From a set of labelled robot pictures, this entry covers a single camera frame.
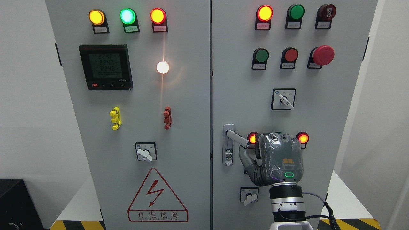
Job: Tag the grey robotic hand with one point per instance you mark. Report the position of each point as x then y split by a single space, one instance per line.
281 160

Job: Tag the silver door handle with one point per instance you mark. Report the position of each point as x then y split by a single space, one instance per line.
229 138

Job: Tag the right grey cabinet door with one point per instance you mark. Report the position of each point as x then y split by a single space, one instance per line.
242 96

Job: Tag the grey cabinet door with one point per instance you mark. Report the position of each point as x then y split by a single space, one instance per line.
183 151
242 96

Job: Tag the orange indicator light right door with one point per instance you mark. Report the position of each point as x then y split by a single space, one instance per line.
263 17

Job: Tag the orange indicator light door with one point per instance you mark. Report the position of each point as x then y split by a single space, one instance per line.
263 17
159 20

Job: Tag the left grey cabinet door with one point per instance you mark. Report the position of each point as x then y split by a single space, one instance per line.
183 151

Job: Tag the orange indicator light left door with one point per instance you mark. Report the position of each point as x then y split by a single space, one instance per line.
159 20

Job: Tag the small orange light left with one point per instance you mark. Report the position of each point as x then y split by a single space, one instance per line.
253 139

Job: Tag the small orange light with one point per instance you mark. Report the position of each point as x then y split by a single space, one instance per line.
303 138
253 139

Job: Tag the small orange light right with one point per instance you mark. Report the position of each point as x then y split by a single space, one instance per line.
303 138

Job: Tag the green push button upper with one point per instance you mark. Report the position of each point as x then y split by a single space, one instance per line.
260 57

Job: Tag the red push button upper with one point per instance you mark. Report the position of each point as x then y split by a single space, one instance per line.
288 58

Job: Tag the red emergency stop button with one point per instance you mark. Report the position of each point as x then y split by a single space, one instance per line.
320 56

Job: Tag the red terminal connector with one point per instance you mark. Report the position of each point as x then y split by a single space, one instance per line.
167 118

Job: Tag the red electrical warning sticker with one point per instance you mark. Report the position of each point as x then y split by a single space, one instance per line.
155 201

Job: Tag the white glowing indicator light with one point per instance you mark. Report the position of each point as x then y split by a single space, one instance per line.
163 67

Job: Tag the green indicator light top right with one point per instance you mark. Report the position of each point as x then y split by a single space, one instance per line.
294 16

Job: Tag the dark red buzzer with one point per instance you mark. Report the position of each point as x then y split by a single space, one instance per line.
324 17

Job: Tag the yellow terminal connector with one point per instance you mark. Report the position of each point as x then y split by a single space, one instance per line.
116 118

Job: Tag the black digital power meter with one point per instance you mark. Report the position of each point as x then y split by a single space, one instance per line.
106 67

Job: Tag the green lit indicator light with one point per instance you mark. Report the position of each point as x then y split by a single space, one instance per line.
129 20

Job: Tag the yellow indicator light top left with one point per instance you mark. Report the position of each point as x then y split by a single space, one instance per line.
99 21

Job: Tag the black box lower left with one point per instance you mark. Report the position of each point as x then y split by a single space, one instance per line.
17 211

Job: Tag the lower white selector switch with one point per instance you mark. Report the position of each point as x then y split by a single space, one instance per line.
249 195

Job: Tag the upper right white selector switch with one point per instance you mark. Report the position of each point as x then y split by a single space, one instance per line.
283 99

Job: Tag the left door white selector switch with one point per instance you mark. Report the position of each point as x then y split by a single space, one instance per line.
146 151

